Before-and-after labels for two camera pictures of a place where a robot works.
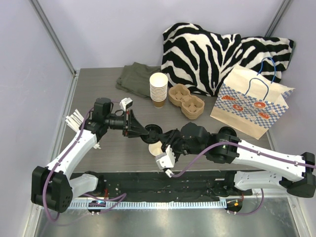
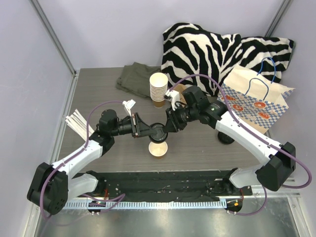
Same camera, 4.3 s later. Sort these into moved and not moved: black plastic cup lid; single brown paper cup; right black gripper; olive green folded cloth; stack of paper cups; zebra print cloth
Moved: right black gripper; black plastic cup lid
Not moved: olive green folded cloth; zebra print cloth; stack of paper cups; single brown paper cup
